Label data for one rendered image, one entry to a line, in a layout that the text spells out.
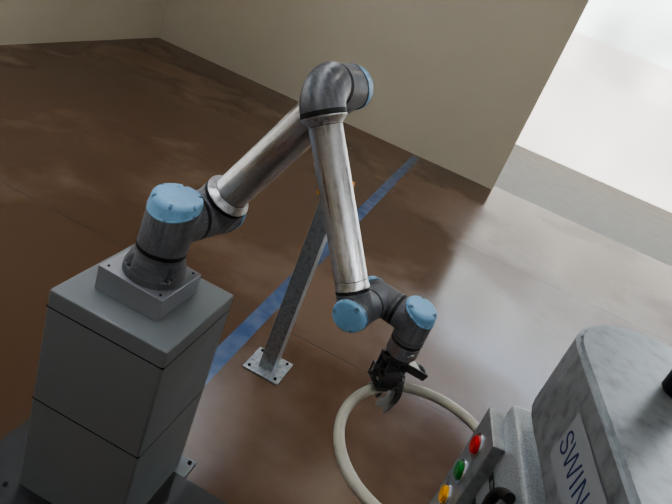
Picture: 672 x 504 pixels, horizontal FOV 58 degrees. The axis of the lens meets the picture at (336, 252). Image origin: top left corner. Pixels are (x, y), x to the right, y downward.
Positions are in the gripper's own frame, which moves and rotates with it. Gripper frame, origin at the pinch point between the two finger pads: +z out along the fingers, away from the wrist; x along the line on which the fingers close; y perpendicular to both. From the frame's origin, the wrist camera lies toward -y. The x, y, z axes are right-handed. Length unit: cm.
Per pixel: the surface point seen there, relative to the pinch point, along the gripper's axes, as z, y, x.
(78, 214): 93, 79, -235
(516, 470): -71, 40, 72
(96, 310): -2, 79, -35
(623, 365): -87, 33, 71
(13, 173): 92, 118, -277
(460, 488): -59, 39, 66
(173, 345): -1, 59, -22
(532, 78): -5, -379, -449
